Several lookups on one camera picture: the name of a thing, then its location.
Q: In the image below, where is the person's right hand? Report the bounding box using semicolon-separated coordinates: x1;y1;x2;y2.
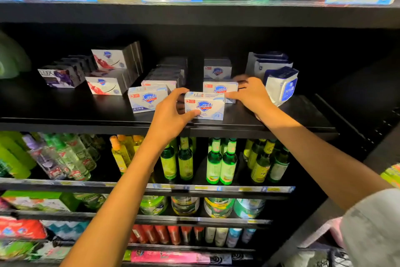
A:
225;75;276;121

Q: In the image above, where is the person's left hand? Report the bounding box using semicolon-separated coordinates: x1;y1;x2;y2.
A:
147;88;202;149

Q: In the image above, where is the single white blue soap box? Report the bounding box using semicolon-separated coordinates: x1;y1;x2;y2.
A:
184;92;226;121
203;79;240;104
128;84;169;115

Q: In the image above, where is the black store shelf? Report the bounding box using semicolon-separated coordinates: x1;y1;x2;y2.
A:
0;1;400;267

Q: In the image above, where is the pale green pump soap bottle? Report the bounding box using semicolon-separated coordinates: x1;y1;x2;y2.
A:
0;29;32;80

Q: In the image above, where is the person's right forearm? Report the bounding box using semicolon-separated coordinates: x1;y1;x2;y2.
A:
259;108;376;211

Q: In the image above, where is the person's left forearm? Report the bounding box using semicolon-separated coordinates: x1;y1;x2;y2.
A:
61;135;166;267

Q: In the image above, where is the row of white upright packs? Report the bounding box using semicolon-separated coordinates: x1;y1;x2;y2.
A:
245;51;293;83

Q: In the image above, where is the row of white pink soap boxes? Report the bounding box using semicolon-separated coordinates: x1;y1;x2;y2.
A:
141;56;188;93

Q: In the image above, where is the row of white red soap boxes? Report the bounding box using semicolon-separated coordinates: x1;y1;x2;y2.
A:
85;41;143;96

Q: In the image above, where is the green lidded wipe tub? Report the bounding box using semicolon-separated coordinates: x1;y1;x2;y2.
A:
203;197;235;217
233;198;266;219
170;196;201;216
139;195;168;216
75;193;107;210

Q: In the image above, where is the row of purple soap boxes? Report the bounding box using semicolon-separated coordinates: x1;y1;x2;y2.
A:
37;54;98;88

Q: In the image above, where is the row of white small bottles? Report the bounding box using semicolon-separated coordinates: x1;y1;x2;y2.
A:
205;226;257;247

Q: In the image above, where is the long pink packet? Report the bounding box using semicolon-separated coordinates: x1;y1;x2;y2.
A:
130;250;233;266

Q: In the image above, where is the green white box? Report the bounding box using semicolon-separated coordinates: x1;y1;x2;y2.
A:
3;190;82;212

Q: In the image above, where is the red snack packet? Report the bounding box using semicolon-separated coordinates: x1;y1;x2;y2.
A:
0;217;48;240

